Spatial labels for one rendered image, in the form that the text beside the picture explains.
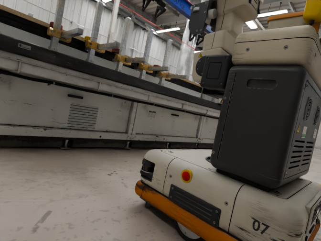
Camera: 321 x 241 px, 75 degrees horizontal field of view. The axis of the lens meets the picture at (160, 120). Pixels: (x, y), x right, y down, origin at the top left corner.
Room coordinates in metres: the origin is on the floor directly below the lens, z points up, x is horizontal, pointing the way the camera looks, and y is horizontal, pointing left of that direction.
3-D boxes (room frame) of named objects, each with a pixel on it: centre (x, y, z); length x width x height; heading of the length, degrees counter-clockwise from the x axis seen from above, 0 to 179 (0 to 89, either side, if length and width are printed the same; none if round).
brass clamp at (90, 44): (1.54, 0.57, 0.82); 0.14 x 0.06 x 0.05; 136
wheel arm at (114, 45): (1.52, 0.52, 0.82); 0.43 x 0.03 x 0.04; 46
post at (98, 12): (1.53, 0.58, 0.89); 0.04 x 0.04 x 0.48; 46
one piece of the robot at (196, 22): (1.19, -0.18, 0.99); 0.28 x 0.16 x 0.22; 136
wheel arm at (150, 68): (1.88, 0.17, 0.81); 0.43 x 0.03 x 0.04; 46
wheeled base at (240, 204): (0.99, -0.39, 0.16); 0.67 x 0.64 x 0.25; 46
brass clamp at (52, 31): (1.36, 0.74, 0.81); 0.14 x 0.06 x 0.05; 136
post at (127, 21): (1.71, 0.41, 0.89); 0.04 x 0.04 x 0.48; 46
